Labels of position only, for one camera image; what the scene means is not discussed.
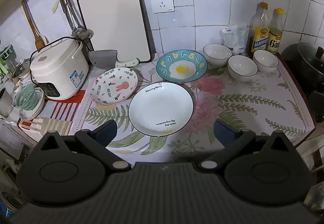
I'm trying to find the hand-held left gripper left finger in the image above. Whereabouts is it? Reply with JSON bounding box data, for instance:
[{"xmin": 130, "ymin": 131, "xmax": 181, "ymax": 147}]
[{"xmin": 32, "ymin": 120, "xmax": 132, "ymax": 171}]

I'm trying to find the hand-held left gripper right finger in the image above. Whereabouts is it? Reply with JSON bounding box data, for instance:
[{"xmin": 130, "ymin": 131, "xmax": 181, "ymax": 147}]
[{"xmin": 198, "ymin": 119, "xmax": 291, "ymax": 171}]

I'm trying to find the white bunny print plate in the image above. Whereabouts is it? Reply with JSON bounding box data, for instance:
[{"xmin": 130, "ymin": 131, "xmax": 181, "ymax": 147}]
[{"xmin": 90, "ymin": 67, "xmax": 138, "ymax": 106}]

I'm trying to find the white black-rimmed plate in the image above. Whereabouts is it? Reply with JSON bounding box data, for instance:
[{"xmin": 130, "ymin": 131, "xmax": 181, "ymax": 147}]
[{"xmin": 128, "ymin": 82, "xmax": 194, "ymax": 137}]

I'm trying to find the white ribbed bowl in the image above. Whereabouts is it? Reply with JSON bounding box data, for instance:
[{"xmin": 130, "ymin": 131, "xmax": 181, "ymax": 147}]
[
  {"xmin": 253, "ymin": 50, "xmax": 279, "ymax": 73},
  {"xmin": 203, "ymin": 44, "xmax": 232, "ymax": 67},
  {"xmin": 228, "ymin": 55, "xmax": 258, "ymax": 80}
]

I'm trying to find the teal egg print plate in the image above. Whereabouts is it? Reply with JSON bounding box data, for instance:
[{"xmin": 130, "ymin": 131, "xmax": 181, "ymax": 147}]
[{"xmin": 156, "ymin": 50, "xmax": 208, "ymax": 83}]

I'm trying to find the floral tablecloth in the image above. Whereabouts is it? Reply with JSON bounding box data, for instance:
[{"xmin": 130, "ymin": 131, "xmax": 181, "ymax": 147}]
[{"xmin": 83, "ymin": 57, "xmax": 315, "ymax": 155}]

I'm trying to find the striped cloth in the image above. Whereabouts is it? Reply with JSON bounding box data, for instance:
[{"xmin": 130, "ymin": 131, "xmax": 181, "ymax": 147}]
[{"xmin": 19, "ymin": 90, "xmax": 86, "ymax": 136}]

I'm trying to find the green strainer in bowl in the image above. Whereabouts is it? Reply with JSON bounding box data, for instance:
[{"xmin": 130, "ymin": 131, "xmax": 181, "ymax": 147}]
[{"xmin": 19, "ymin": 86, "xmax": 45, "ymax": 121}]

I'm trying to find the white rice cooker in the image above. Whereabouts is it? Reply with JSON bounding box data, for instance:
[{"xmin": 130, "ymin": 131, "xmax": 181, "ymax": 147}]
[{"xmin": 30, "ymin": 36, "xmax": 90, "ymax": 100}]

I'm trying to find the green strainer basket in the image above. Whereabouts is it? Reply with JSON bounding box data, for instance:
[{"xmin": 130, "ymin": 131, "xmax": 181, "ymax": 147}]
[{"xmin": 15, "ymin": 84, "xmax": 36, "ymax": 110}]

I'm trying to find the clear plastic bag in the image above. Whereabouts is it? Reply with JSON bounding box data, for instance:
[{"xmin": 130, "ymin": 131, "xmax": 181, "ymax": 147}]
[{"xmin": 231, "ymin": 24, "xmax": 247, "ymax": 55}]

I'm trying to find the metal spatula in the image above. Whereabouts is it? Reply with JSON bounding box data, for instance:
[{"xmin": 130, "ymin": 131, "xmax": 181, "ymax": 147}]
[{"xmin": 63, "ymin": 0, "xmax": 95, "ymax": 51}]

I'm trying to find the gold-capped cooking wine bottle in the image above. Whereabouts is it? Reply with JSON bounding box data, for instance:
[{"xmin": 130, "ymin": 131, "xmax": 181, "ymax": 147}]
[{"xmin": 247, "ymin": 2, "xmax": 270, "ymax": 59}]

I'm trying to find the black pot with lid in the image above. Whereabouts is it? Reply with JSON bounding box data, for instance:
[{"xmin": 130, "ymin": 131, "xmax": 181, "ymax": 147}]
[{"xmin": 281, "ymin": 43, "xmax": 324, "ymax": 98}]

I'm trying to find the steel pot with glass lid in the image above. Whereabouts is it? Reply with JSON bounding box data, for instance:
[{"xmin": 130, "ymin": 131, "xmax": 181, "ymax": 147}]
[{"xmin": 11, "ymin": 58, "xmax": 33, "ymax": 85}]

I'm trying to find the steel cup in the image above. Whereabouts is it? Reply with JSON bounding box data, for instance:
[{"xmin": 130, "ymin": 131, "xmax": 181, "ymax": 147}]
[{"xmin": 0, "ymin": 87, "xmax": 13, "ymax": 117}]

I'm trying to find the white cutting board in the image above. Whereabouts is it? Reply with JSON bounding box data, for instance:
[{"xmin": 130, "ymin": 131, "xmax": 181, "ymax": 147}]
[{"xmin": 77, "ymin": 0, "xmax": 155, "ymax": 64}]

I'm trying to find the yellow-capped vinegar bottle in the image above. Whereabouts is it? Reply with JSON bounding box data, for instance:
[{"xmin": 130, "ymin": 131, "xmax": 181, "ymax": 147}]
[{"xmin": 267, "ymin": 8, "xmax": 284, "ymax": 54}]

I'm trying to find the wooden spatula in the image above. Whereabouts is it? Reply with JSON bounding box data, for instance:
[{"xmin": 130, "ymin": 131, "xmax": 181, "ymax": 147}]
[{"xmin": 21, "ymin": 0, "xmax": 48, "ymax": 50}]

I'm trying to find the green plastic rack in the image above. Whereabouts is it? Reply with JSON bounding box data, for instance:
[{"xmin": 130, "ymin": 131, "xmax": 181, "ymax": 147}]
[{"xmin": 0, "ymin": 44, "xmax": 14, "ymax": 74}]

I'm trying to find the metal ladle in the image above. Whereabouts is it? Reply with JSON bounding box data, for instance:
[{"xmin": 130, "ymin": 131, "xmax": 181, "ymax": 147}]
[{"xmin": 59, "ymin": 0, "xmax": 88, "ymax": 39}]

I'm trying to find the cream plastic utensil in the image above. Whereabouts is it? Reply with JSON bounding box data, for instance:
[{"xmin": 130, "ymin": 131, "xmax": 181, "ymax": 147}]
[{"xmin": 51, "ymin": 0, "xmax": 63, "ymax": 14}]

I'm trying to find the cleaver with white handle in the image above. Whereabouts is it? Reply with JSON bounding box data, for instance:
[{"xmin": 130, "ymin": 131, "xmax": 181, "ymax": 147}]
[{"xmin": 88, "ymin": 49, "xmax": 140, "ymax": 69}]

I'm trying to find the white wall socket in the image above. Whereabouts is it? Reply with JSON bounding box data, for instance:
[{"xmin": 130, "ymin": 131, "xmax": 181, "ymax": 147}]
[{"xmin": 150, "ymin": 0, "xmax": 176, "ymax": 14}]

